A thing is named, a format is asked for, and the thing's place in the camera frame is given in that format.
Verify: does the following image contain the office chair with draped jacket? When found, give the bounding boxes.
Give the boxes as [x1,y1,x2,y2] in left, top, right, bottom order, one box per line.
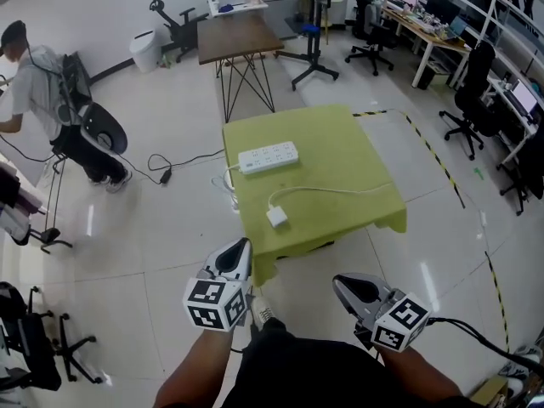
[343,0,399,77]

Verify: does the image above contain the wooden table with black legs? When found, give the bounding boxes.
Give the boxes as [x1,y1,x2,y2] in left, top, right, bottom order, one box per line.
[196,12,286,123]

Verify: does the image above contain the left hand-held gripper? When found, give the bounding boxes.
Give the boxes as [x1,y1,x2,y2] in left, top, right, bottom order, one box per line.
[183,237,255,334]

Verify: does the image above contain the grey refrigerator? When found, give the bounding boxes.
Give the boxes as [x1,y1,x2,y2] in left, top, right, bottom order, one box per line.
[262,0,308,40]

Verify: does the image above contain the white power strip cord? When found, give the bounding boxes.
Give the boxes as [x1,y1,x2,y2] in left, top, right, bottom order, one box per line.
[210,163,243,213]

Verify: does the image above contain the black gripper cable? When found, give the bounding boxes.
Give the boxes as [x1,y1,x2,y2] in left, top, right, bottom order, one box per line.
[424,316,537,371]

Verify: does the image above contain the person's right shoe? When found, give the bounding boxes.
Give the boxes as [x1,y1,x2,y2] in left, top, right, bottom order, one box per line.
[496,344,536,394]

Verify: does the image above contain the monitor on wheeled stand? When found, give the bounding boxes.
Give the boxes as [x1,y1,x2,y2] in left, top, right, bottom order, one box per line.
[275,0,341,93]

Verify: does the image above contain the person's left shoe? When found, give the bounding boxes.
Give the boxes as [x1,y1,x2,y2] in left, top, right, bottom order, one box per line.
[249,295,275,332]

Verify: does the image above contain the white cabinet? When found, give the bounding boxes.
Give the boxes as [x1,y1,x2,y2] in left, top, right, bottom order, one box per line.
[207,0,269,20]

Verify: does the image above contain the person's left forearm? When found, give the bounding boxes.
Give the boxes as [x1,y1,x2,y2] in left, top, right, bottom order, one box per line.
[153,327,234,408]

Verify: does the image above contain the person's black shorts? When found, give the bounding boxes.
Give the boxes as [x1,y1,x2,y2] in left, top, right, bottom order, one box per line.
[220,315,473,408]

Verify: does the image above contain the white trash bin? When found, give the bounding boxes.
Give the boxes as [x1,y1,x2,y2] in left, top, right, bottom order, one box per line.
[128,29,163,75]

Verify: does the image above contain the white power strip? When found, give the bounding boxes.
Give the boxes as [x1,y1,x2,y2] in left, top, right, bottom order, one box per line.
[237,140,301,176]

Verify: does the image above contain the dark hanging garments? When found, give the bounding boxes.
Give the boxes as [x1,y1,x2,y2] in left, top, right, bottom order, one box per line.
[0,159,44,247]

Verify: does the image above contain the white charger with cable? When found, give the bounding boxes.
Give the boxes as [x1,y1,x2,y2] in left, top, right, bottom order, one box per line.
[265,183,397,230]

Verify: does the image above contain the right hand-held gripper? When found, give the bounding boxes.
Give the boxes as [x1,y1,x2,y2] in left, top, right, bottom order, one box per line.
[332,272,434,354]

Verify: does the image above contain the black and white seat shell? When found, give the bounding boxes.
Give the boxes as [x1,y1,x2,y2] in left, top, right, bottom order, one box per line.
[79,101,128,157]

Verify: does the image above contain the person's right forearm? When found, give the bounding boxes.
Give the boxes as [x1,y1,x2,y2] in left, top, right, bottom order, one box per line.
[377,345,467,408]

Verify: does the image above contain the black clothes rack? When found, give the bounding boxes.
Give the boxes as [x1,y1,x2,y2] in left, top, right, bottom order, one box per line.
[0,153,74,254]

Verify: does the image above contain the open laptop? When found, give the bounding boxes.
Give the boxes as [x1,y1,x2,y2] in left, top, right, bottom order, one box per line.
[445,14,469,43]

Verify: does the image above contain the person's shoe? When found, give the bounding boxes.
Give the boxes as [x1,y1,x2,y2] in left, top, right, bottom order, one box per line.
[249,295,275,332]
[496,344,536,394]

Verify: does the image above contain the cardboard box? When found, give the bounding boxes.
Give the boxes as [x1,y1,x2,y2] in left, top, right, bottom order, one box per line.
[470,375,512,408]

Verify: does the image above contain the black high-back office chair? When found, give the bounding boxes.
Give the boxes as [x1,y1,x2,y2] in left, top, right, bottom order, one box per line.
[439,39,503,162]

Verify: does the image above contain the white shelf frame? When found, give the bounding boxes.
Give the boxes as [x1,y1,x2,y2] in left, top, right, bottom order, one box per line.
[399,0,544,84]

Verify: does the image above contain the black cable with adapter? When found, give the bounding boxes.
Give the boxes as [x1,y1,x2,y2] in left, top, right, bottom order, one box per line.
[146,148,226,186]

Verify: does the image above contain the wooden desk with white legs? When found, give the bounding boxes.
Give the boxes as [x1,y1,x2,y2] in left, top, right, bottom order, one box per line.
[380,4,473,92]

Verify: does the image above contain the lit computer monitor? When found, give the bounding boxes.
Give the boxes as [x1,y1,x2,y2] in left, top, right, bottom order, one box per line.
[508,77,540,117]

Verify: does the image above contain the tilted black office chair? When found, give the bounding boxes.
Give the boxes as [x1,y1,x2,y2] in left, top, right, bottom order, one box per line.
[148,0,210,64]

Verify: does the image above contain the table with green cloth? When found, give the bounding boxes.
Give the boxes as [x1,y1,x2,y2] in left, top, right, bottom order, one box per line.
[222,104,409,289]

